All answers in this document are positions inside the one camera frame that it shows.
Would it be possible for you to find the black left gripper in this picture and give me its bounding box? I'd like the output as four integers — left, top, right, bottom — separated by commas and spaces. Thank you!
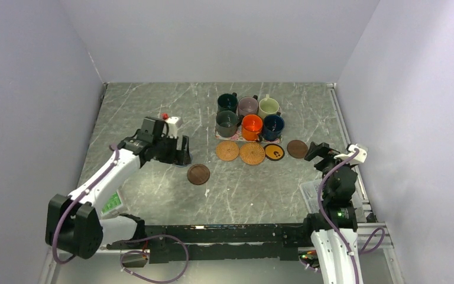
153, 133, 191, 166

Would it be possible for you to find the dark wooden coaster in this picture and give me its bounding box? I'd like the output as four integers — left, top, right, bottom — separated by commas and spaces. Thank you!
287, 140, 309, 159
187, 164, 210, 185

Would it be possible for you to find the woven rattan coaster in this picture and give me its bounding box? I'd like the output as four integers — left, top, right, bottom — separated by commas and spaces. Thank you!
239, 142, 265, 165
216, 141, 239, 162

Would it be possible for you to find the orange black round coaster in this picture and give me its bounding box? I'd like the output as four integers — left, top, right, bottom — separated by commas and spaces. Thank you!
264, 144, 285, 161

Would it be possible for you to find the navy blue mug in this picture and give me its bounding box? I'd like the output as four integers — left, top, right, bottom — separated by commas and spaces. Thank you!
262, 112, 285, 141

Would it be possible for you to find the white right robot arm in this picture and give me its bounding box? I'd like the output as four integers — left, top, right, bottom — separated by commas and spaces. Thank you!
299, 142, 367, 283

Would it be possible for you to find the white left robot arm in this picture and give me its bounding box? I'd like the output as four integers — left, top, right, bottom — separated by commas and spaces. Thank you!
45, 114, 192, 264

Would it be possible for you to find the grey green mug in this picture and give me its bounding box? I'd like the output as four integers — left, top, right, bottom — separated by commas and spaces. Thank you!
215, 111, 239, 138

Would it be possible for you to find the floral serving tray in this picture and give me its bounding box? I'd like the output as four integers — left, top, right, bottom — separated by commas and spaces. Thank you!
214, 127, 283, 144

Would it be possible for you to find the dark green mug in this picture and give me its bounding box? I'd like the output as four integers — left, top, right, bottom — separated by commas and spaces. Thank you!
217, 92, 238, 113

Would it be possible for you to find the pale green mug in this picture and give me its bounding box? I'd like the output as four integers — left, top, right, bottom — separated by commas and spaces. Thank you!
257, 94, 280, 118

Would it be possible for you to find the orange mug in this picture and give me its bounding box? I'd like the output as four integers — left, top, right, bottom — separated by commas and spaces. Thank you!
241, 114, 263, 142

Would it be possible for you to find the green label tag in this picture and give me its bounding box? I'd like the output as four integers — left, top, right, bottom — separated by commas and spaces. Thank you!
101, 191, 125, 218

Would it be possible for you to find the mauve grey mug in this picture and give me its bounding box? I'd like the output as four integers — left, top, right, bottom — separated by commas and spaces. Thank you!
237, 95, 259, 116

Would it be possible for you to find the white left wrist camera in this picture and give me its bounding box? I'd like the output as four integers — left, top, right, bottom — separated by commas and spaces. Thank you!
161, 113, 183, 138

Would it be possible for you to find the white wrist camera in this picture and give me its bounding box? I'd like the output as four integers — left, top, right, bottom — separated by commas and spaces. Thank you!
334, 144, 368, 166
161, 113, 183, 138

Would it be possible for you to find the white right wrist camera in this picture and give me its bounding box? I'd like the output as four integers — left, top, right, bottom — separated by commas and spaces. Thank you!
334, 144, 368, 166

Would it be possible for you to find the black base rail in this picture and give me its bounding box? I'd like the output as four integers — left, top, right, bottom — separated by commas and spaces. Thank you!
106, 222, 314, 264

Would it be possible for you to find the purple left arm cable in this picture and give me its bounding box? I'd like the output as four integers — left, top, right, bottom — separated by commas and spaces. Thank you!
51, 143, 190, 284

